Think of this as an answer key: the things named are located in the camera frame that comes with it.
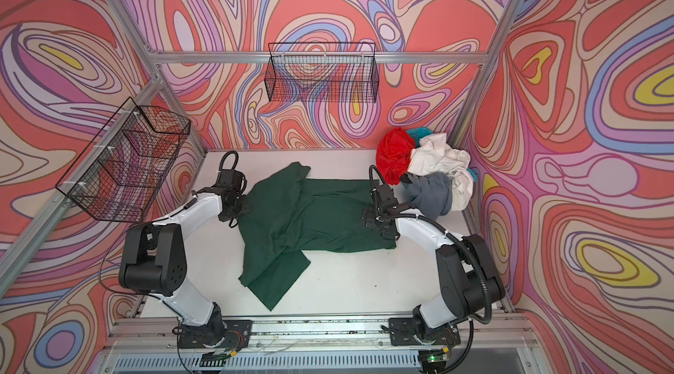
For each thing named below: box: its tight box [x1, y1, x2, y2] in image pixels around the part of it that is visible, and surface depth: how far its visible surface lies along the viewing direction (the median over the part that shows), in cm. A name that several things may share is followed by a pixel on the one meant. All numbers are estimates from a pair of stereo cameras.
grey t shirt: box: [400, 172, 453, 221], surface depth 92 cm
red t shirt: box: [375, 126, 416, 186], surface depth 103 cm
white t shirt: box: [408, 132, 474, 211], surface depth 100 cm
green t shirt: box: [238, 161, 397, 312], surface depth 92 cm
